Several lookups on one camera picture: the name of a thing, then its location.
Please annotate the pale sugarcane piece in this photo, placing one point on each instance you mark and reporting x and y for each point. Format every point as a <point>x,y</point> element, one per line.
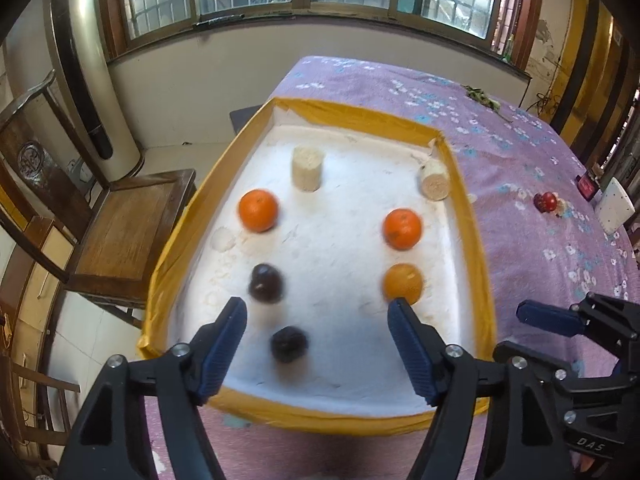
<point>307,169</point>
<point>434,181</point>

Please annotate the white standing air conditioner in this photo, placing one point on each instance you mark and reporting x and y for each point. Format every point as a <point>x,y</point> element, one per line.
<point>92,75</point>

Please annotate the dark purple passion fruit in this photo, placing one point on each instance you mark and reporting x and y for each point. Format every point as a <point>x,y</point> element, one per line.
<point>265,284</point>
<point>289,344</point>

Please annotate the wooden cabinet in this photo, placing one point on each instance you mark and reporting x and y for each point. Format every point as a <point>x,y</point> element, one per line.
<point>30,280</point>

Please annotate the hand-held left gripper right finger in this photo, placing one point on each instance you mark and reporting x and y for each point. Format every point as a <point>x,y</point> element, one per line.
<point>412,355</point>

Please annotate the wooden chair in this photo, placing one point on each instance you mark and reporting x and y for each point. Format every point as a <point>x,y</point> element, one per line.
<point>125,230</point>

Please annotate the red black device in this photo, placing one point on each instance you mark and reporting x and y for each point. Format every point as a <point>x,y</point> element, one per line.
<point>586,186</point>

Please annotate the yellow panelled partition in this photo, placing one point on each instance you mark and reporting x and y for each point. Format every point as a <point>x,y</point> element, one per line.
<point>590,85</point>

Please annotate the green bottle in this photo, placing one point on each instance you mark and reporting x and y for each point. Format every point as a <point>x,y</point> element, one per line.
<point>508,49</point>

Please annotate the red tomato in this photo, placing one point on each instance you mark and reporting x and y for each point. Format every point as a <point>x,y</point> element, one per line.
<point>550,201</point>

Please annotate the dull orange mandarin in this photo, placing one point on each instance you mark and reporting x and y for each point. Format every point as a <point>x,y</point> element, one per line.
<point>404,282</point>

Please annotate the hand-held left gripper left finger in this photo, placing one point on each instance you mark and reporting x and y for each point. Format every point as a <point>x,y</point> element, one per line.
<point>220,355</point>

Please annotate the dark grey stool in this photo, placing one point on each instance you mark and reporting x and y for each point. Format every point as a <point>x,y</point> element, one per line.
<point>246,117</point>

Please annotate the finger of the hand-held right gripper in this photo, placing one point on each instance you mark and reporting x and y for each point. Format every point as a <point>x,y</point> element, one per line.
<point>547,316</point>
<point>562,374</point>

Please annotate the dark red fruit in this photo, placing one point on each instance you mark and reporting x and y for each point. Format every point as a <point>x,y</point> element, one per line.
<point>538,203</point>

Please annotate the white foam tray yellow edges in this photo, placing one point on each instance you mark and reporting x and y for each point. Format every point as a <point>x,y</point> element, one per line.
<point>340,270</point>

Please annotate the white cup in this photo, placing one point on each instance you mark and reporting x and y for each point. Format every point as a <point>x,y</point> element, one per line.
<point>614,205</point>

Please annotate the green twig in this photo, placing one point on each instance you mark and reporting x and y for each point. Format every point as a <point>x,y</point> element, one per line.
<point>482,97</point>

